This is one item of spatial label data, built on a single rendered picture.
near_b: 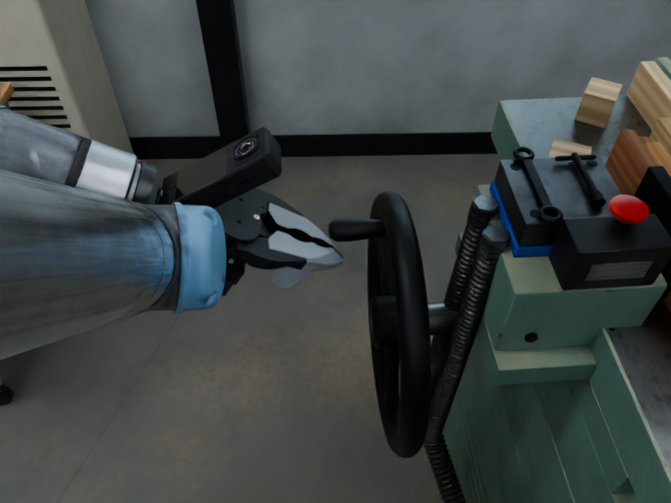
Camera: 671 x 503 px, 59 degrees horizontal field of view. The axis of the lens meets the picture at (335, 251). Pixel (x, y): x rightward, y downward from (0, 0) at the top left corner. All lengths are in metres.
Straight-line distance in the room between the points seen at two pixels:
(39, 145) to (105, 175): 0.05
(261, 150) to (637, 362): 0.38
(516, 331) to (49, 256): 0.43
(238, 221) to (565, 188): 0.29
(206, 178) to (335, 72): 1.48
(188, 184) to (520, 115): 0.46
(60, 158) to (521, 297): 0.39
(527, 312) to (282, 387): 1.08
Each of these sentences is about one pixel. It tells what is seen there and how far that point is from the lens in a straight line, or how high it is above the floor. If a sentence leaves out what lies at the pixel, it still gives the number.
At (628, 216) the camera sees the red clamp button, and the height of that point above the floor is 1.02.
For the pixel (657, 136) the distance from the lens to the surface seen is 0.81.
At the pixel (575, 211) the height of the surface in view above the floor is 1.00.
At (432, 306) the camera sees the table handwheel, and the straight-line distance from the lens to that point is 0.66.
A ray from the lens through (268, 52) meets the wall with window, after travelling 1.94.
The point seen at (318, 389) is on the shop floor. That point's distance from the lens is 1.54.
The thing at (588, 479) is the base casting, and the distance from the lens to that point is 0.68.
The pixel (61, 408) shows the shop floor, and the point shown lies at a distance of 1.66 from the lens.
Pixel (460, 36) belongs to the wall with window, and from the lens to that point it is 1.96.
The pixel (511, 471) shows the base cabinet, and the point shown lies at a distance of 0.90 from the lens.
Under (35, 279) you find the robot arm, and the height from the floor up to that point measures 1.20.
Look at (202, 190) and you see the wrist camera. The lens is 0.51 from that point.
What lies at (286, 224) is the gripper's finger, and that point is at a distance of 0.57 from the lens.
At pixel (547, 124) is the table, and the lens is 0.82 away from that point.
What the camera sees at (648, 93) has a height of 0.93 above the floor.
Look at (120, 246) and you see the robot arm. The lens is 0.29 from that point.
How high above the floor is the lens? 1.35
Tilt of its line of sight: 48 degrees down
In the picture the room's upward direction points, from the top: straight up
